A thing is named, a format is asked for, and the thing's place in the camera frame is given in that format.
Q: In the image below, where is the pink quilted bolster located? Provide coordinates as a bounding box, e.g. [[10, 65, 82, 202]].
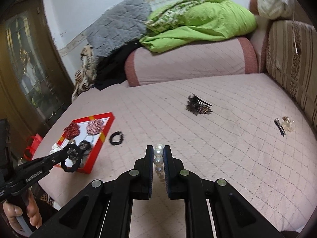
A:
[[125, 37, 258, 86]]

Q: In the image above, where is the grey quilted pillow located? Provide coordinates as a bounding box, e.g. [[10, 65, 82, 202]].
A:
[[85, 0, 152, 58]]

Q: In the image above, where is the white floral pillow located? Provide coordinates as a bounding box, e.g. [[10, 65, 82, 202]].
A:
[[257, 0, 294, 20]]

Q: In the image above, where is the black bobby pin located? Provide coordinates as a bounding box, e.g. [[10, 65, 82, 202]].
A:
[[273, 118, 286, 136]]

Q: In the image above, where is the black wavy hair tie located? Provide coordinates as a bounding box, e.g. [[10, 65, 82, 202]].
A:
[[60, 143, 84, 174]]

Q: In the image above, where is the green crumpled blanket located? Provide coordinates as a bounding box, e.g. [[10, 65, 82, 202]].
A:
[[140, 0, 257, 53]]

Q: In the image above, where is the black feather hair clip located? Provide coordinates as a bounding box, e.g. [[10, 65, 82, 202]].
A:
[[186, 94, 212, 115]]

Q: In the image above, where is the black beaded hair tie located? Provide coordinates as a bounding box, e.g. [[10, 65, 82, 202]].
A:
[[109, 131, 125, 146]]

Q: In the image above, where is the pink bolster behind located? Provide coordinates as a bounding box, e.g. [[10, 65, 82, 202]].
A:
[[249, 0, 272, 73]]

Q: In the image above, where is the red paper gift bag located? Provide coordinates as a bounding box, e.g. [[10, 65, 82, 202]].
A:
[[23, 134, 42, 161]]

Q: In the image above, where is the tiger print blanket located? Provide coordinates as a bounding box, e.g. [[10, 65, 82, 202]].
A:
[[72, 44, 97, 102]]

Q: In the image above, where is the pink checkered scrunchie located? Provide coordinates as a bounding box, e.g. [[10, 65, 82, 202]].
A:
[[86, 119, 104, 135]]

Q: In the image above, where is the grey organza flower scrunchie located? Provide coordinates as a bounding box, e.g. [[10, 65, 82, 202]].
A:
[[78, 140, 92, 168]]

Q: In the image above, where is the black fabric pile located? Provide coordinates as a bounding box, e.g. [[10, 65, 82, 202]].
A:
[[94, 40, 142, 90]]

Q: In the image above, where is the red shallow gift box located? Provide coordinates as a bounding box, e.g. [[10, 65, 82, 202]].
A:
[[49, 112, 115, 174]]

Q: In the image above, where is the brown glass panel door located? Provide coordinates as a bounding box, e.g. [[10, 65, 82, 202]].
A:
[[1, 0, 74, 154]]

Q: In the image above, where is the dark red patterned scrunchie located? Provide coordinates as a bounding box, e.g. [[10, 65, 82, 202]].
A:
[[63, 122, 80, 140]]

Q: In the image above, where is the person's left hand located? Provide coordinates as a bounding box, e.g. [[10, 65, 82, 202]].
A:
[[3, 190, 42, 236]]

